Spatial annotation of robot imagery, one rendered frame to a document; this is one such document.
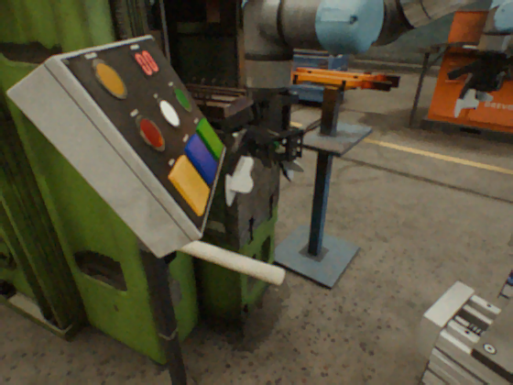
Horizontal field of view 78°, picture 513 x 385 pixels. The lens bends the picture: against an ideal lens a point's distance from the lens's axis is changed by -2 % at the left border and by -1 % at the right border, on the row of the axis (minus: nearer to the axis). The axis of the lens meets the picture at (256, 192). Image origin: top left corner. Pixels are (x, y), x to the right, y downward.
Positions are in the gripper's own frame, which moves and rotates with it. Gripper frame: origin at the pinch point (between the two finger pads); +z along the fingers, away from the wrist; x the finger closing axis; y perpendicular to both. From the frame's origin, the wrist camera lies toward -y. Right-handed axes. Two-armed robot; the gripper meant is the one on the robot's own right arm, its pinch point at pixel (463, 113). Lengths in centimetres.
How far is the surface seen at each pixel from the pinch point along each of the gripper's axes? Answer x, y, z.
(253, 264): -83, -10, 29
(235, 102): -64, -45, -4
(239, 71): -44, -70, -9
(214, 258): -89, -20, 31
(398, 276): 15, -11, 93
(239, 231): -71, -35, 38
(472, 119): 286, -87, 76
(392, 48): 621, -401, 44
